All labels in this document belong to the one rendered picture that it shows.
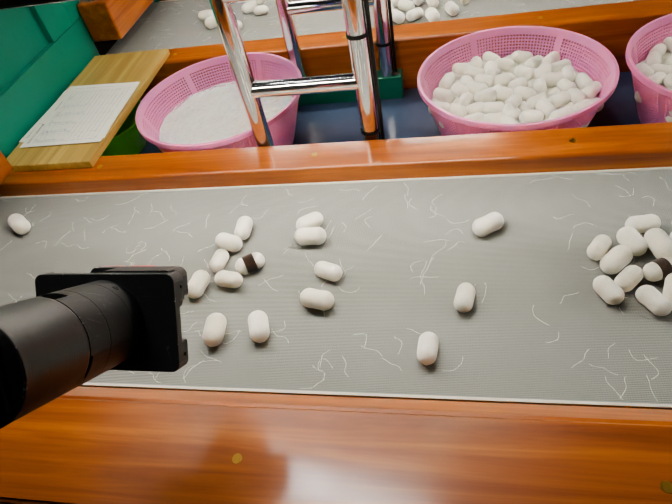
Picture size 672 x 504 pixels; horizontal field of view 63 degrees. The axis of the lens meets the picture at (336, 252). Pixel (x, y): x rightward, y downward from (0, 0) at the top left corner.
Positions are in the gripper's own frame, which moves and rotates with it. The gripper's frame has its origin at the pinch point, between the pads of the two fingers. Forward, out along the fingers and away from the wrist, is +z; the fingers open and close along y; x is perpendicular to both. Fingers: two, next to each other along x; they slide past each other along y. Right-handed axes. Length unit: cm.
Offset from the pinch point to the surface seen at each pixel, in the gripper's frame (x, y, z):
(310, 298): 2.6, -8.6, 11.9
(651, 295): 2.1, -40.1, 11.9
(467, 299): 2.6, -24.1, 11.8
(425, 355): 6.7, -20.2, 7.1
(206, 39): -39, 24, 64
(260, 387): 9.9, -4.9, 6.2
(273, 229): -3.8, -1.7, 22.3
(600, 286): 1.5, -36.2, 13.1
